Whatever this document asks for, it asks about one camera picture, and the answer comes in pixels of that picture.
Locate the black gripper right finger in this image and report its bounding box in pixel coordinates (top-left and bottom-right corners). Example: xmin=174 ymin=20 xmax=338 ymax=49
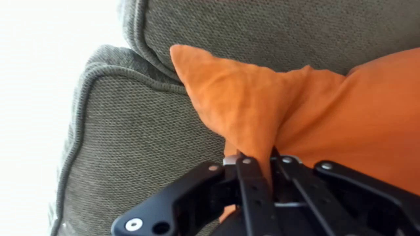
xmin=269 ymin=148 xmax=420 ymax=236

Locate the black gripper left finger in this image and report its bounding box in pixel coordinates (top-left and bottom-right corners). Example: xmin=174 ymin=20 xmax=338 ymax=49
xmin=110 ymin=153 xmax=282 ymax=236

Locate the orange pillow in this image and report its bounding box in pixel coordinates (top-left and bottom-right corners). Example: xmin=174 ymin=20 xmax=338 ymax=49
xmin=168 ymin=43 xmax=420 ymax=224

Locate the grey-brown fabric sofa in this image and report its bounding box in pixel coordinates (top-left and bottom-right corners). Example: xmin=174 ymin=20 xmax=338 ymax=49
xmin=47 ymin=0 xmax=420 ymax=236

